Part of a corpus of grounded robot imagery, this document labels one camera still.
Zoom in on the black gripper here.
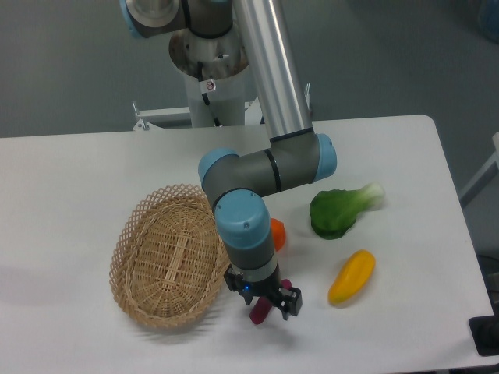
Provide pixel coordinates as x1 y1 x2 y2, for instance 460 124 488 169
224 265 303 321

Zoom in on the purple sweet potato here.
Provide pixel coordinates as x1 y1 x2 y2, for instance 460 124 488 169
249 279 292 325

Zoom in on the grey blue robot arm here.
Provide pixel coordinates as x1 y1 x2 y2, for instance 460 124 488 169
120 1 337 318

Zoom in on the orange tangerine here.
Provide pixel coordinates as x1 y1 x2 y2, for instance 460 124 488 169
271 218 286 252

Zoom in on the yellow mango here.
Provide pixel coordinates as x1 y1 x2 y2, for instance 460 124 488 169
327 249 376 305

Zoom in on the green bok choy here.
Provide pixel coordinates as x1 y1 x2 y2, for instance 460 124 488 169
309 182 385 240

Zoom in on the oval wicker basket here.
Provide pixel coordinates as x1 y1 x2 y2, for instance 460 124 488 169
109 184 229 328

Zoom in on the black device at table edge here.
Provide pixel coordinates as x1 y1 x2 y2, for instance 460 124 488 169
469 316 498 357

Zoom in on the white furniture leg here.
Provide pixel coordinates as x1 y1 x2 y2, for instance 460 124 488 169
458 132 498 209

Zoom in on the blue object top right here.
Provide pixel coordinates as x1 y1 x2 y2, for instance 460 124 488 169
478 0 499 43

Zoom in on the white metal base frame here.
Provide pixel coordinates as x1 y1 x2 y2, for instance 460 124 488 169
131 82 313 131

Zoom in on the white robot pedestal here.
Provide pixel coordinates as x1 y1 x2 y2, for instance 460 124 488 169
168 23 250 128

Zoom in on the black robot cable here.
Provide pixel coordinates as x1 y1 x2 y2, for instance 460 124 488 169
196 61 223 128

